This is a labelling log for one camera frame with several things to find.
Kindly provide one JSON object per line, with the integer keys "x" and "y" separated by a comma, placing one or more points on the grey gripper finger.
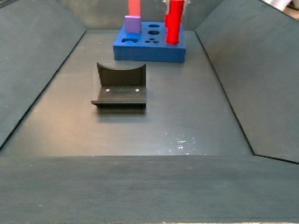
{"x": 167, "y": 6}
{"x": 185, "y": 6}

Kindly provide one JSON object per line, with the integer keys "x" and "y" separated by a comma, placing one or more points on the long red hexagon rod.
{"x": 174, "y": 22}

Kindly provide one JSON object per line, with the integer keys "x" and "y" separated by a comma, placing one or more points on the blue shape sorter board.
{"x": 147, "y": 46}

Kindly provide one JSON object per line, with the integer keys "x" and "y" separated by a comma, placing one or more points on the short red rounded block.
{"x": 166, "y": 20}

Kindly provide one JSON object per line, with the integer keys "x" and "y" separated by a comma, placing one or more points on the tall salmon rectangular block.
{"x": 134, "y": 7}

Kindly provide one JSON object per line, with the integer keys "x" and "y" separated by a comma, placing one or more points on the purple rectangular block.
{"x": 133, "y": 24}

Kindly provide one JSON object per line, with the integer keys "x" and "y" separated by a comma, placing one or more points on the black curved holder stand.
{"x": 122, "y": 87}

